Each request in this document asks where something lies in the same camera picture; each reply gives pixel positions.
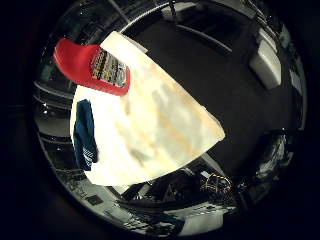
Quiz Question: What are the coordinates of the white rectangular cabinet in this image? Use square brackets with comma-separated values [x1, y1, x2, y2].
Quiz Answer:
[249, 39, 283, 91]

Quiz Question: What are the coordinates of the red spray bottle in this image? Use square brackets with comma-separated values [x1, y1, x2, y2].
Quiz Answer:
[53, 37, 132, 97]

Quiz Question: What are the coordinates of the bundle of coloured cables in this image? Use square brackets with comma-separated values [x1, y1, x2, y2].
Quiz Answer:
[199, 172, 234, 198]

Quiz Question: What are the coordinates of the blue striped cloth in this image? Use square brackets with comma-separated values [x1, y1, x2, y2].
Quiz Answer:
[72, 98, 100, 172]

